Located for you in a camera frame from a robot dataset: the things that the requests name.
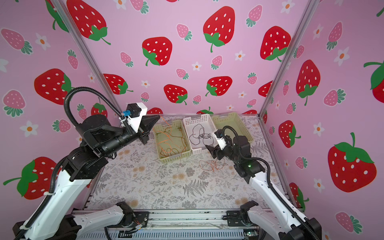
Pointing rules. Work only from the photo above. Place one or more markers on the right green perforated basket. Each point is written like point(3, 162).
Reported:
point(233, 120)

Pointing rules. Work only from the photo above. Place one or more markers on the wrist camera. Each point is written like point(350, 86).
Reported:
point(220, 139)
point(133, 115)

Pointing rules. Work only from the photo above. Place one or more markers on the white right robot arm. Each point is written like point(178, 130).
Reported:
point(270, 186)

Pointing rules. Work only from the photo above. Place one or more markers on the white perforated basket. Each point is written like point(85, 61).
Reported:
point(200, 132)

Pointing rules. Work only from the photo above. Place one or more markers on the green perforated basket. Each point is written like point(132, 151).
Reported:
point(171, 141)
point(233, 120)

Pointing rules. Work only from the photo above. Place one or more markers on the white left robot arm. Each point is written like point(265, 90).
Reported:
point(101, 142)

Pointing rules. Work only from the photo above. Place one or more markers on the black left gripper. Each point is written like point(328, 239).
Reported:
point(143, 133)

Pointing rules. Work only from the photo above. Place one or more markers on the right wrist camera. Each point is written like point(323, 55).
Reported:
point(220, 139)

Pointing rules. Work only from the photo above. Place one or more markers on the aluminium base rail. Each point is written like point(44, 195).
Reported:
point(198, 224)

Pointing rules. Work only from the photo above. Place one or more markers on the left green perforated basket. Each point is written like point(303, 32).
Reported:
point(171, 141)

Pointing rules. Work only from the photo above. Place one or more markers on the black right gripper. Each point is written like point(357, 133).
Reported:
point(215, 150)

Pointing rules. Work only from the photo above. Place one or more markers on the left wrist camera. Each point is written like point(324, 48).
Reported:
point(133, 115)

